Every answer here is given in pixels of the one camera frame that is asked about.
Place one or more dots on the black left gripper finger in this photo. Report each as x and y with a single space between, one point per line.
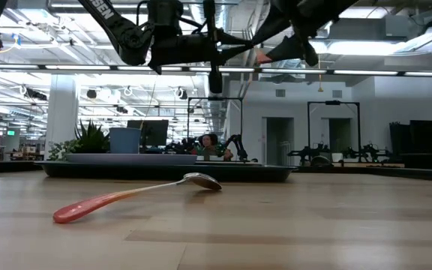
231 42
216 82

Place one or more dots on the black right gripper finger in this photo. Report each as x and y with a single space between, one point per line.
291 48
272 28

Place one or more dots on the light blue ribbed cup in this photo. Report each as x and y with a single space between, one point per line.
125 140

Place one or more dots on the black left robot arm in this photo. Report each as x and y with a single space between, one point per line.
120 32

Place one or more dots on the dark green serving tray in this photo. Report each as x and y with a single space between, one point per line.
163 172

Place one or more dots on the person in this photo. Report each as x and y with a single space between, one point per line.
210 148

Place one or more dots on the black computer monitor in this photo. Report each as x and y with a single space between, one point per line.
156 133

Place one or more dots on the grey door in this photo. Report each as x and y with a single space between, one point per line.
279 140
338 138

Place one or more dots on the small green potted plant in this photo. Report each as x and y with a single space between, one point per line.
88 144

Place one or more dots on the white building pillar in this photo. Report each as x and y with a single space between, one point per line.
60 120

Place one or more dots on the black cabinet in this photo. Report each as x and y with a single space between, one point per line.
418 142

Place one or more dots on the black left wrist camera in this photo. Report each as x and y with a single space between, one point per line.
165 13

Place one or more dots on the frame light bar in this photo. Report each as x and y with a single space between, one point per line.
351 72

